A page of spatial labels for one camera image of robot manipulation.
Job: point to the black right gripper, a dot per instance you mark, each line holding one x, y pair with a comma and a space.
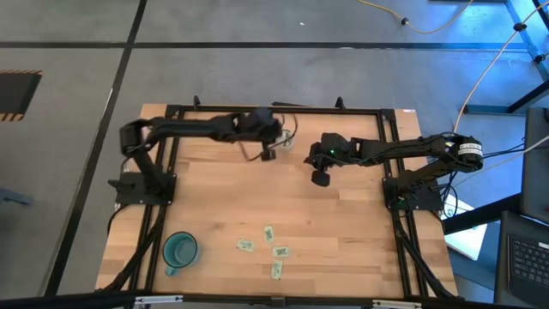
339, 150

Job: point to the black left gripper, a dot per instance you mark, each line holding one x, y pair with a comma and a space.
259, 126

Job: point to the pale green printed packet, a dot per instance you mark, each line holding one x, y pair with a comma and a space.
269, 234
281, 251
245, 245
276, 269

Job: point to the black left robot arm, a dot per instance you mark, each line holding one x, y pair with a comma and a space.
193, 129

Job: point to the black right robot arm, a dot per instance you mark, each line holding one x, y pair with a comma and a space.
407, 148

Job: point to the clear plastic bin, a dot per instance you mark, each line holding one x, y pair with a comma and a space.
289, 142

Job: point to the teal mug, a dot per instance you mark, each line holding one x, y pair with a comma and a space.
180, 251

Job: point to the black stand leg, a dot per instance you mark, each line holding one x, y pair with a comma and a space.
476, 215

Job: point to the white box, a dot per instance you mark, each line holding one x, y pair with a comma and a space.
467, 240

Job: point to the black laptop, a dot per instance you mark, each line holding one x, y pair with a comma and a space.
527, 262

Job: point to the grey floor object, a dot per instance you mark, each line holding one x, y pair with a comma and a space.
15, 198

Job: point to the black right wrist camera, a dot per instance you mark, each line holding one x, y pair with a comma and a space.
321, 177

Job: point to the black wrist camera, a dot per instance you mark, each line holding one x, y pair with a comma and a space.
269, 154
321, 177

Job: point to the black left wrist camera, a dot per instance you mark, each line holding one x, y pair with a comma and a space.
269, 154

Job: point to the black aluminium table frame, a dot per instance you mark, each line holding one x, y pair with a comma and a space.
343, 110

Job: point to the black frame hook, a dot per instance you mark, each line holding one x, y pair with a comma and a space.
339, 103
196, 102

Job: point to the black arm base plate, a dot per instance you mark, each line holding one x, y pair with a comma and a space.
414, 197
146, 191

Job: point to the silver bracket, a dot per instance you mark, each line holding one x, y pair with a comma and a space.
158, 299
396, 304

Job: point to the blue metal stand frame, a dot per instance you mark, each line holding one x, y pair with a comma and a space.
528, 43

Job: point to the black frame crossbar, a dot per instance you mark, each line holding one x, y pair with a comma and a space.
64, 300

